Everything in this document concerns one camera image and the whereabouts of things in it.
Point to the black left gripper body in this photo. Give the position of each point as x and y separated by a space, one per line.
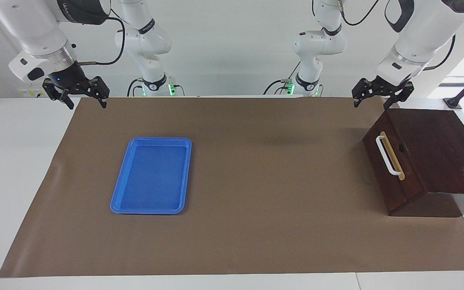
387 86

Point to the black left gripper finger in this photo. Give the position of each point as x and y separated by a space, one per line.
363 88
405 92

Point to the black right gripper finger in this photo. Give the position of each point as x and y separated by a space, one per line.
56 93
100 90

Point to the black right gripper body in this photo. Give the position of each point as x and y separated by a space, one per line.
69 80

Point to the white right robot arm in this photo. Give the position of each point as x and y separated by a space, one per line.
26 24

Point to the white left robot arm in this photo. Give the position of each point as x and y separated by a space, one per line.
421 36

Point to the dark wooden drawer cabinet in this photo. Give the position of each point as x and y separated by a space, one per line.
437 153

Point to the green lit base connector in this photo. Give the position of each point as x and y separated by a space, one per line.
291 86
172 89

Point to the blue plastic tray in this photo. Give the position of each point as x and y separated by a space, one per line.
151 177

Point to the brown table mat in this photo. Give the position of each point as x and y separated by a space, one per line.
256 201

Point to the white wall socket box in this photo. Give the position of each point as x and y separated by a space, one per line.
30 93

